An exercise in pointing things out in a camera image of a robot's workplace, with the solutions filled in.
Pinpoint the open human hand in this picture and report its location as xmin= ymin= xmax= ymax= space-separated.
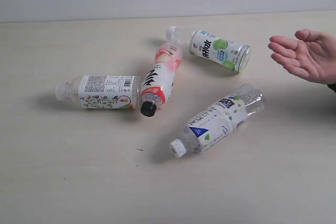
xmin=268 ymin=29 xmax=335 ymax=85

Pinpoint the bottle with green lime label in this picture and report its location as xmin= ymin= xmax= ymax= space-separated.
xmin=166 ymin=26 xmax=252 ymax=73

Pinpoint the clear bottle blue triangle label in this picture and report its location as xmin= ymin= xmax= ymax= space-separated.
xmin=169 ymin=84 xmax=265 ymax=158

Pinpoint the pink peach drink bottle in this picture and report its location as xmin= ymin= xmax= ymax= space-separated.
xmin=140 ymin=42 xmax=183 ymax=117

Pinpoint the clear bottle white floral label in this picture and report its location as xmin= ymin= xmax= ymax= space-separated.
xmin=55 ymin=75 xmax=140 ymax=110

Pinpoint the dark jacket sleeve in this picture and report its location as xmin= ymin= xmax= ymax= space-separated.
xmin=327 ymin=83 xmax=336 ymax=92

